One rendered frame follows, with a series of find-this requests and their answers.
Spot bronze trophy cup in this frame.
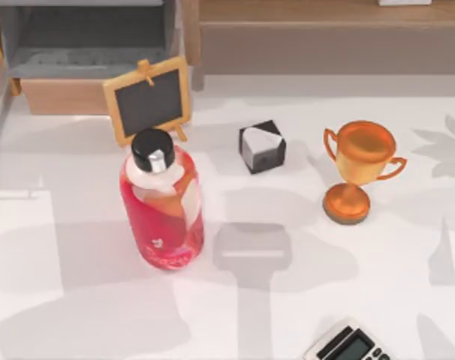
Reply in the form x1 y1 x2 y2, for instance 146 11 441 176
322 120 408 227

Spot wooden framed blackboard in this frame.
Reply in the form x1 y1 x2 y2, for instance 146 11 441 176
101 55 192 148

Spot wooden shelf unit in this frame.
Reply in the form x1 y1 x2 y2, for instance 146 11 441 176
185 0 455 92

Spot black and white cube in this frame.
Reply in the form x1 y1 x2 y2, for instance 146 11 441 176
238 119 288 176

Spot red bottle with black cap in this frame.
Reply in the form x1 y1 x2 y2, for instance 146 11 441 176
119 127 206 272

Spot white calculator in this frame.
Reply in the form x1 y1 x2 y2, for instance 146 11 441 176
302 316 403 360

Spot pale wooden drawer front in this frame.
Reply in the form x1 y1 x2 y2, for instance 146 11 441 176
20 76 112 116

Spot pulled out grey drawer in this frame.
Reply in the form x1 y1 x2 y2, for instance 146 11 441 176
0 0 185 79

